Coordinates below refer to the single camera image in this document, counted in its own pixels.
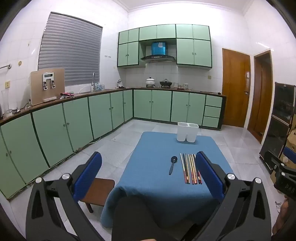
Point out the row of assorted chopsticks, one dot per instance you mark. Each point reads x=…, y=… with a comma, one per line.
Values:
x=190, y=169

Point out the blue tablecloth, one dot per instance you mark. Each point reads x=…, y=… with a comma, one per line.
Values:
x=157, y=166

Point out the white cooking pot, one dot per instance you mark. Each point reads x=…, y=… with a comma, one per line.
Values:
x=150, y=81

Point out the closed wooden door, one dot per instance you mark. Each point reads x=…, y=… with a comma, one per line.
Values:
x=234, y=88

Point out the paper notice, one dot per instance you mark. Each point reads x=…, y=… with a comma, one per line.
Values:
x=248, y=78

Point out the blue range hood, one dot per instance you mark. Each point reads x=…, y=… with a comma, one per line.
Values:
x=158, y=49

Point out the wooden doorway frame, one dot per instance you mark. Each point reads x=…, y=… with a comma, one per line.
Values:
x=255, y=97

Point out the yellow wall socket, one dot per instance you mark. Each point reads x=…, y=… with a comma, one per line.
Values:
x=7, y=84

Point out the chrome kitchen faucet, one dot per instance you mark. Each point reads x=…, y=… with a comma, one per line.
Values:
x=93, y=81

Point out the grey window blind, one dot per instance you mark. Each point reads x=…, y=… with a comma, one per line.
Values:
x=69, y=51

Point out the group of glass jars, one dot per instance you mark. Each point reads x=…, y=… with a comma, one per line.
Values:
x=182, y=86

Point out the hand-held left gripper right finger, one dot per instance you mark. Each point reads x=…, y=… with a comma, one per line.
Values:
x=209, y=173

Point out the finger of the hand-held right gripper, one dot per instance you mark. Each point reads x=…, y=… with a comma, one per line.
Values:
x=274, y=162
x=290, y=154

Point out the cardboard box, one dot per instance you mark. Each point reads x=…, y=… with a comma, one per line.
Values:
x=291, y=139

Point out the brown wooden stool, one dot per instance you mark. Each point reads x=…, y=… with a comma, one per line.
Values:
x=99, y=190

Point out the black framed glass cabinet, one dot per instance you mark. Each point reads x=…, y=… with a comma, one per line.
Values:
x=279, y=120

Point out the clear glass vase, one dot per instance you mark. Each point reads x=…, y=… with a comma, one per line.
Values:
x=5, y=102

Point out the water purifier on brown board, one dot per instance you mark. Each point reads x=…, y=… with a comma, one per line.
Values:
x=37, y=88

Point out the black spoon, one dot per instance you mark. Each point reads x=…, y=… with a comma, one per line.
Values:
x=172, y=165

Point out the white utensil holder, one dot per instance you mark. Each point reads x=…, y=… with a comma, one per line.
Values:
x=187, y=133

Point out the person's right hand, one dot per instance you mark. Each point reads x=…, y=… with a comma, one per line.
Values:
x=282, y=217

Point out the red cloth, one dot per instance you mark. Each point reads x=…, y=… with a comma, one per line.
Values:
x=67, y=94

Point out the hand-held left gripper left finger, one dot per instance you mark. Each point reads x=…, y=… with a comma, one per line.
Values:
x=89, y=171

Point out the green wall cabinets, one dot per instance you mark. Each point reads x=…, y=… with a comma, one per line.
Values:
x=194, y=51

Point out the green base cabinet with drawers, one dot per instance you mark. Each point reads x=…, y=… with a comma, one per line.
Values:
x=161, y=105

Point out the blue bottles by sink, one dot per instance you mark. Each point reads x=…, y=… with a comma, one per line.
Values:
x=100, y=87

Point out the green base cabinet with sink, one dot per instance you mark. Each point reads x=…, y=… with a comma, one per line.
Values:
x=50, y=129

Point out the small countertop ornament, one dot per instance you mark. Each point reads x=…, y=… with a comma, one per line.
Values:
x=120, y=83

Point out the black wok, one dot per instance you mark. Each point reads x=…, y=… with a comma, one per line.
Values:
x=165, y=82

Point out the metal towel rail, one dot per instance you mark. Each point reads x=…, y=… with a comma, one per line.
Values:
x=5, y=66

